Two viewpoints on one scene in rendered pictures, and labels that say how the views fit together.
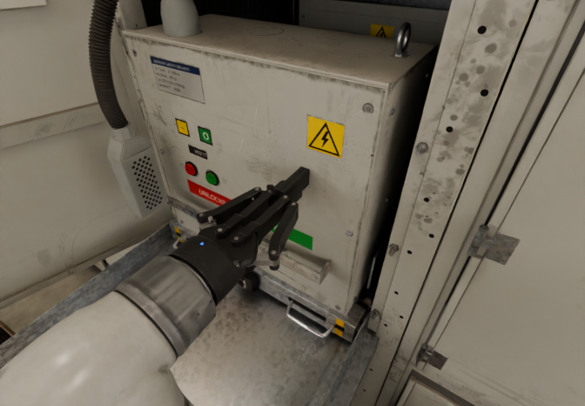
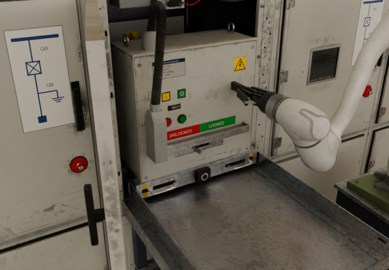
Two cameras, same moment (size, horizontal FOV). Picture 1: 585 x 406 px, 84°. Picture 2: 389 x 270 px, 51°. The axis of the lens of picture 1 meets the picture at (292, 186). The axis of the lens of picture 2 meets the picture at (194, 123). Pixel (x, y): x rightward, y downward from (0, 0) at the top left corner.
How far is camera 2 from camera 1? 1.34 m
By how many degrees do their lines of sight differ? 54
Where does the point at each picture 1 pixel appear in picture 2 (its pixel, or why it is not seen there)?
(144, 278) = (281, 97)
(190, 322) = not seen: hidden behind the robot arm
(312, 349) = (250, 175)
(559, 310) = (300, 87)
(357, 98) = (249, 45)
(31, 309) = not seen: outside the picture
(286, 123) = (225, 65)
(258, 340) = (235, 188)
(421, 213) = (261, 80)
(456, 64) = (262, 28)
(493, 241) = (283, 75)
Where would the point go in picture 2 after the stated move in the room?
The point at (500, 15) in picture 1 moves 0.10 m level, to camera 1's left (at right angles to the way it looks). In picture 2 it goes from (269, 14) to (260, 18)
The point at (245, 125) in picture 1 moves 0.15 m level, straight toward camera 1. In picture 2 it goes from (206, 75) to (248, 79)
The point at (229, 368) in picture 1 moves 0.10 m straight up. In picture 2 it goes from (244, 199) to (245, 176)
